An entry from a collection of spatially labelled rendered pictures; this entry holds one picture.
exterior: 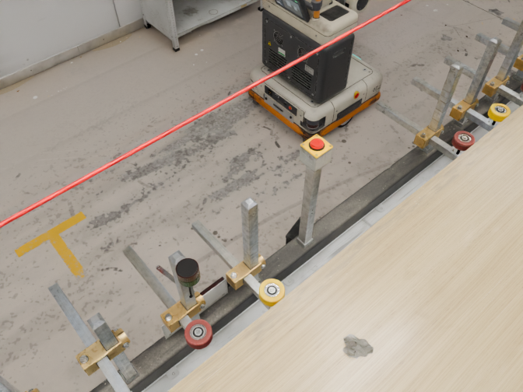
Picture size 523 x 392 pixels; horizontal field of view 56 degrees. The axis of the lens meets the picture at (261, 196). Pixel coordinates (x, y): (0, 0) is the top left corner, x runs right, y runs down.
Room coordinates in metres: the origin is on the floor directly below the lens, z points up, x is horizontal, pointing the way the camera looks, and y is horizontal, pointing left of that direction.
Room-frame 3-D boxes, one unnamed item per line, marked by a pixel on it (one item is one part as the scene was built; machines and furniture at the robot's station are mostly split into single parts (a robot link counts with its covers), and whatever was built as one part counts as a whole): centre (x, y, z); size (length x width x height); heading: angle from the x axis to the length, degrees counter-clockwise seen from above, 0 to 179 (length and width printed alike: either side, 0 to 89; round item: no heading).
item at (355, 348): (0.52, -0.27, 0.91); 0.09 x 0.07 x 0.02; 69
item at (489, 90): (1.80, -1.08, 0.81); 0.14 x 0.06 x 0.05; 131
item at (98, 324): (0.51, 0.41, 0.87); 0.04 x 0.04 x 0.48; 41
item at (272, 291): (0.70, -0.03, 0.85); 0.08 x 0.08 x 0.11
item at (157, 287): (0.71, 0.31, 0.84); 0.43 x 0.03 x 0.04; 41
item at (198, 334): (0.56, 0.18, 0.85); 0.08 x 0.08 x 0.11
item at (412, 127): (1.50, -0.66, 0.80); 0.43 x 0.03 x 0.04; 41
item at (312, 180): (1.01, -0.16, 0.93); 0.05 x 0.05 x 0.45; 41
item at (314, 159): (1.01, -0.16, 1.18); 0.07 x 0.07 x 0.08; 41
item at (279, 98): (2.36, -0.12, 0.23); 0.41 x 0.02 x 0.08; 41
